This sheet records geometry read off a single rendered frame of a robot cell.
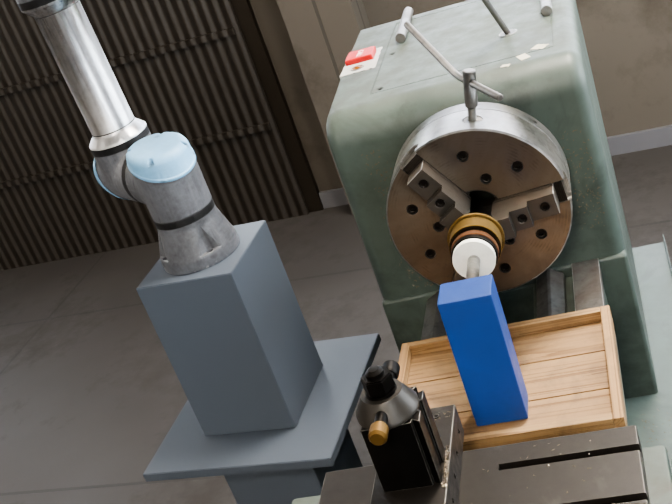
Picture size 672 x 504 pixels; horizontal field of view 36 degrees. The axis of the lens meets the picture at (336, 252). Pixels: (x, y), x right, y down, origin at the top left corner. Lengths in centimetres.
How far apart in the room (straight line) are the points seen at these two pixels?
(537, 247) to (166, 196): 65
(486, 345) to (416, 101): 55
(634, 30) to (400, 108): 250
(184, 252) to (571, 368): 71
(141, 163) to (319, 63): 259
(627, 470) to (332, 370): 92
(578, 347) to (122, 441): 229
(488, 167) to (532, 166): 7
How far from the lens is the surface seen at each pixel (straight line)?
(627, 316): 207
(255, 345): 192
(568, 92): 186
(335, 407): 202
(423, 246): 182
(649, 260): 261
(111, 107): 196
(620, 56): 436
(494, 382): 157
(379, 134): 191
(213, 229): 190
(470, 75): 172
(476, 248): 164
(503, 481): 138
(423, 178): 171
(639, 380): 215
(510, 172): 175
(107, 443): 377
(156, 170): 185
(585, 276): 196
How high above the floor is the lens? 185
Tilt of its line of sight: 25 degrees down
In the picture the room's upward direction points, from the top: 20 degrees counter-clockwise
